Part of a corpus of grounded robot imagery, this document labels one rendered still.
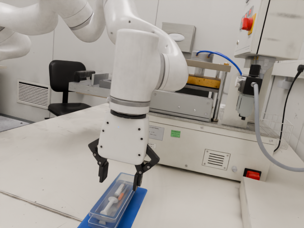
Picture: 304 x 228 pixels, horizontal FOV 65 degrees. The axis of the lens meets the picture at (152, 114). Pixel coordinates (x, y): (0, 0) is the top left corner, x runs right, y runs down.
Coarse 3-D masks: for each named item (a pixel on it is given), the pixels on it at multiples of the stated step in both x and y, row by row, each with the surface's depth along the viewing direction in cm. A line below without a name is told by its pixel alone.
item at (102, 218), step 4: (132, 192) 56; (128, 196) 53; (124, 204) 50; (120, 212) 48; (92, 216) 46; (96, 216) 46; (100, 216) 46; (104, 220) 46; (108, 220) 45; (112, 220) 45; (116, 220) 46
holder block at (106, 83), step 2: (100, 80) 86; (102, 80) 86; (104, 80) 88; (106, 80) 88; (108, 80) 89; (110, 80) 91; (100, 82) 86; (102, 82) 86; (104, 82) 85; (106, 82) 85; (108, 82) 85; (110, 82) 85; (100, 84) 86; (102, 84) 86; (104, 84) 86; (106, 84) 85; (108, 84) 85; (110, 84) 85; (100, 86) 86; (102, 86) 86; (104, 86) 86; (106, 86) 86; (108, 86) 85; (110, 86) 85; (108, 88) 86
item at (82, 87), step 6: (96, 78) 91; (102, 78) 96; (108, 78) 103; (72, 84) 87; (78, 84) 86; (84, 84) 88; (90, 84) 90; (96, 84) 92; (72, 90) 87; (78, 90) 87; (84, 90) 86; (90, 90) 86; (96, 90) 85; (102, 90) 85; (108, 90) 85; (96, 96) 88; (102, 96) 88; (108, 96) 85
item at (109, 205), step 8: (120, 176) 61; (128, 176) 62; (112, 184) 57; (120, 184) 58; (128, 184) 58; (104, 192) 53; (112, 192) 54; (120, 192) 54; (128, 192) 55; (104, 200) 50; (112, 200) 51; (120, 200) 51; (96, 208) 48; (104, 208) 48; (112, 208) 48; (120, 208) 49; (104, 216) 46; (112, 216) 46
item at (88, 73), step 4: (76, 72) 89; (80, 72) 90; (84, 72) 93; (88, 72) 97; (92, 72) 100; (76, 76) 90; (80, 76) 90; (84, 76) 94; (88, 76) 97; (76, 80) 90
